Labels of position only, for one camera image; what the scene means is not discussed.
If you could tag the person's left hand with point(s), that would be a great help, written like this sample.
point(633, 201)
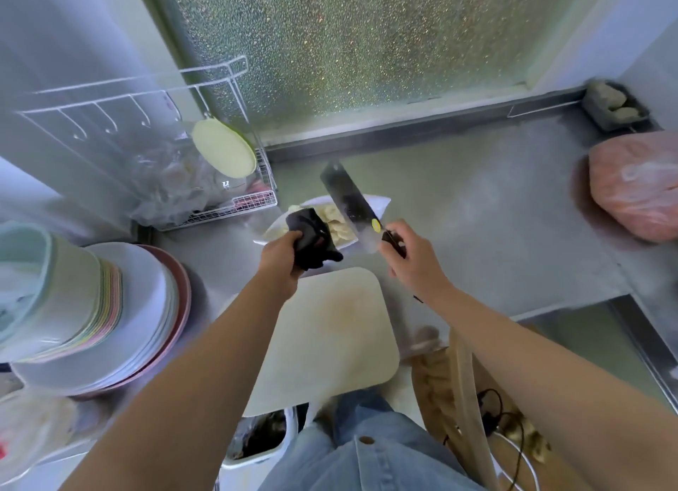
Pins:
point(278, 265)

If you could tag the person's right hand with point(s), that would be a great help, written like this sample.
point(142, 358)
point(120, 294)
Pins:
point(418, 265)

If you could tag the person's left fingers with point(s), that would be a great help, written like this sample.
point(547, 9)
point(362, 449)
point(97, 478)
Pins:
point(294, 238)

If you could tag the person's right fingers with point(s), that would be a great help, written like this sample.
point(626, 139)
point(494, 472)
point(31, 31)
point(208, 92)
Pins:
point(396, 230)

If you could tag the black cloth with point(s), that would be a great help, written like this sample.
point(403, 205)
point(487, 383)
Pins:
point(313, 236)

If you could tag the steel cleaver knife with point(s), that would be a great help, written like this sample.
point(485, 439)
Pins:
point(347, 199)

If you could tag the person's left forearm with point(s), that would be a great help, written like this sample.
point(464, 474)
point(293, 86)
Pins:
point(212, 379)

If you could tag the person's right forearm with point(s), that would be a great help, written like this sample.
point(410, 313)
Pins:
point(540, 379)

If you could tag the white oval plate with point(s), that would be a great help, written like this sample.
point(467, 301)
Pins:
point(377, 206)

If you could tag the pale sliced food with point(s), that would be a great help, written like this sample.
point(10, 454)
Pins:
point(335, 221)

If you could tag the white cutting board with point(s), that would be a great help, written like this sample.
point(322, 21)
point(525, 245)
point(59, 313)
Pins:
point(323, 337)

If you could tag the pale green round lid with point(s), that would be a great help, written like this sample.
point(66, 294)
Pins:
point(223, 146)

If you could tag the clear plastic bags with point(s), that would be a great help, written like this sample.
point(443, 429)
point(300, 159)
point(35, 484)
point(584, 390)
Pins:
point(175, 183)

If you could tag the stack of white pink plates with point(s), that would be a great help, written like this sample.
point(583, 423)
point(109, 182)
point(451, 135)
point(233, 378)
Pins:
point(143, 316)

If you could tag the wooden chair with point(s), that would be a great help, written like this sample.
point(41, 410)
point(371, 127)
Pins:
point(469, 390)

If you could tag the frosted glass window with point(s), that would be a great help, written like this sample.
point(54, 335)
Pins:
point(360, 46)

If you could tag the white waste bin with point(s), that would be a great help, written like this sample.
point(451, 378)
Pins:
point(259, 437)

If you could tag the person's blue jeans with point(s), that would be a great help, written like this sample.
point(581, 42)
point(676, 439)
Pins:
point(365, 448)

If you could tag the pink plastic bag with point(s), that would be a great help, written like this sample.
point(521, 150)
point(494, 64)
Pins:
point(635, 183)

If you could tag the black tray with sponges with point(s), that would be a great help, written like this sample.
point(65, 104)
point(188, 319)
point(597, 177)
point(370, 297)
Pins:
point(614, 107)

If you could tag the stack of pastel bowls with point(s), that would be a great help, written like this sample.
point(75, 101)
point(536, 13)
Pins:
point(47, 294)

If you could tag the white plastic bag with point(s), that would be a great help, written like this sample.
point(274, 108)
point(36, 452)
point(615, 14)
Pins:
point(32, 432)

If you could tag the white wall hook rack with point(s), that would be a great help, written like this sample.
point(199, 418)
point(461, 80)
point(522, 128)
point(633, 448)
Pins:
point(127, 85)

